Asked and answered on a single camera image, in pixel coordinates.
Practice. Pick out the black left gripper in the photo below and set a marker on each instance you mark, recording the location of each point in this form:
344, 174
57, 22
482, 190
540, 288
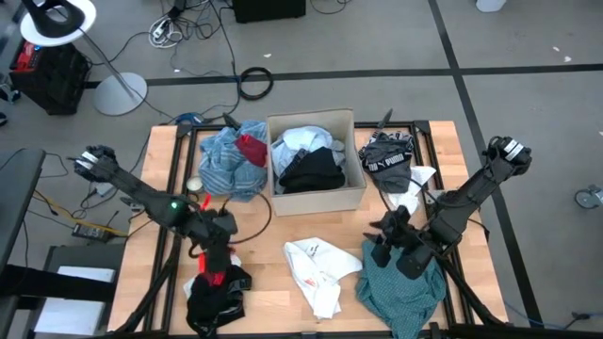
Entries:
216, 235

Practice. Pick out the grey caster wheel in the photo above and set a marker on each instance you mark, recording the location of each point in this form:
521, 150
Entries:
586, 198

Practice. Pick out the dark red garment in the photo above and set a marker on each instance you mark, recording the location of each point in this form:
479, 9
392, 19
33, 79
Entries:
252, 150

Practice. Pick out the teal dotted garment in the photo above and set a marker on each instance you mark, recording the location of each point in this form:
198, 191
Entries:
400, 296

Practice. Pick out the red item on crate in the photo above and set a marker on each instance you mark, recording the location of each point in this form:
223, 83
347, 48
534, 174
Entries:
26, 52

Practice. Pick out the light blue shirt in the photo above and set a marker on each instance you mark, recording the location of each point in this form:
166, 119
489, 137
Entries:
301, 139

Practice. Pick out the open cardboard box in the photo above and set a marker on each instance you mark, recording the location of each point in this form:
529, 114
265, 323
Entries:
320, 202

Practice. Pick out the small white tape roll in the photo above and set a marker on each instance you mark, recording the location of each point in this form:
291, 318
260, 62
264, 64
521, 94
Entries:
194, 184

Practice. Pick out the grey power adapter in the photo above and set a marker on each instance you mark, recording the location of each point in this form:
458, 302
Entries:
102, 189

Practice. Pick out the white floor object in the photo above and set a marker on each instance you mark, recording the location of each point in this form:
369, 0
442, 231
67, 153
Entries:
490, 4

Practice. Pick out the black knit garment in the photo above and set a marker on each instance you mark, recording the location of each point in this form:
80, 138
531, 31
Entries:
315, 172

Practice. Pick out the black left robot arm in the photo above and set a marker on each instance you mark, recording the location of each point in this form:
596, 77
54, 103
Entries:
141, 193

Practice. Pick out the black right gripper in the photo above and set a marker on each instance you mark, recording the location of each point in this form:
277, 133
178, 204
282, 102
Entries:
398, 230

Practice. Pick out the grey white floor cabinet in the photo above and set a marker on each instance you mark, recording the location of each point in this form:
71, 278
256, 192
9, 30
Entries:
70, 315

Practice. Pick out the black box on floor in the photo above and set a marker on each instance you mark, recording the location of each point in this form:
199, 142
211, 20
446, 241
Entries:
268, 9

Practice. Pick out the white t-shirt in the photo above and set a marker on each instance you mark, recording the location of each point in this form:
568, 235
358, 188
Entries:
320, 273

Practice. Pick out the black aluminium table frame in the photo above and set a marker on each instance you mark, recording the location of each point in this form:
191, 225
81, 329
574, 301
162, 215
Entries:
172, 301

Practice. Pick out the plain white cloth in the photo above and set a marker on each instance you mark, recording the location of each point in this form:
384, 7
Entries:
421, 174

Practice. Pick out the black garment with grey band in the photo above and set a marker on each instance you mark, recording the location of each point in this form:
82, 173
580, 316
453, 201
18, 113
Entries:
216, 306

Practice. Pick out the grey Puma underwear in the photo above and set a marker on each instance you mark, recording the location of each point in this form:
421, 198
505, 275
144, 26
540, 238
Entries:
391, 162

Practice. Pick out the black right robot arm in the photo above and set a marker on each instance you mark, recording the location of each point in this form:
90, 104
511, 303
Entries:
471, 193

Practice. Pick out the white power strip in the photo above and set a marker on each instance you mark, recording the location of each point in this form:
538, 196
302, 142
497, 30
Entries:
162, 30

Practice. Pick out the blue striped garment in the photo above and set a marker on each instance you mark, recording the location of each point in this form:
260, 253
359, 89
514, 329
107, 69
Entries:
223, 165

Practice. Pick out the black storage crate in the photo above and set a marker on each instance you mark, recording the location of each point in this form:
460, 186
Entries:
56, 80

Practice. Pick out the black desk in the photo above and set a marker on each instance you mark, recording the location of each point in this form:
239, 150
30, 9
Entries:
16, 188

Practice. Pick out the white floor lamp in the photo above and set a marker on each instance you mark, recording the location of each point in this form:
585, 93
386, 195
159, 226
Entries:
120, 94

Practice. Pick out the black power supply brick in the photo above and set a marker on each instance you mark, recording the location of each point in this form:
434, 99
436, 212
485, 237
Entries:
92, 232

